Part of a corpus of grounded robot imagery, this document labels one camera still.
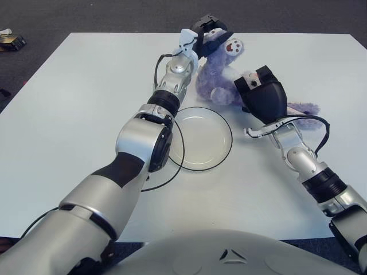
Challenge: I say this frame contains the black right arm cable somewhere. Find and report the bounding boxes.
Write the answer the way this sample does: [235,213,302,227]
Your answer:
[275,114,330,157]

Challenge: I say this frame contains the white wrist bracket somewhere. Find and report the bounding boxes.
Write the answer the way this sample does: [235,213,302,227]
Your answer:
[174,28,200,61]
[243,120,290,140]

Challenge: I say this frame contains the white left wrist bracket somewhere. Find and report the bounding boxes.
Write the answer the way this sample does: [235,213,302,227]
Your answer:
[174,28,200,61]

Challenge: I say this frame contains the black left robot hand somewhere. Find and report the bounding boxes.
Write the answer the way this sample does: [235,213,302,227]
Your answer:
[189,16,235,58]

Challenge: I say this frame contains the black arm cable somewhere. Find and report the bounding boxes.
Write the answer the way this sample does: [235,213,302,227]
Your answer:
[275,114,330,157]
[17,42,198,238]

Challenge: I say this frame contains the white plate with black rim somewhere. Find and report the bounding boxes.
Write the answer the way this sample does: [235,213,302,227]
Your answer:
[167,107,233,172]

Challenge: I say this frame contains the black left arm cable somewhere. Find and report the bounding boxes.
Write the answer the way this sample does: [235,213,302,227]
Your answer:
[17,42,198,238]

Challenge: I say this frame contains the grey robot torso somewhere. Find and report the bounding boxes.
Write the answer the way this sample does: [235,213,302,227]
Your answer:
[111,229,359,275]

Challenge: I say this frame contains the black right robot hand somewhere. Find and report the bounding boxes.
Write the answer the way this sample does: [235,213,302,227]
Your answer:
[233,65,287,125]

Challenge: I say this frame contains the purple plush bunny doll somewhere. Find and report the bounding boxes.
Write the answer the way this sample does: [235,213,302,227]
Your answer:
[194,28,321,129]

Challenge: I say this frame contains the dark box on floor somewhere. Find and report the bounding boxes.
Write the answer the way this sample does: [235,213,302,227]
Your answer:
[0,34,26,52]

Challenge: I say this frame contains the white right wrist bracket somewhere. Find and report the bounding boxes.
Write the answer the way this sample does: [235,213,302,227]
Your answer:
[243,120,290,140]

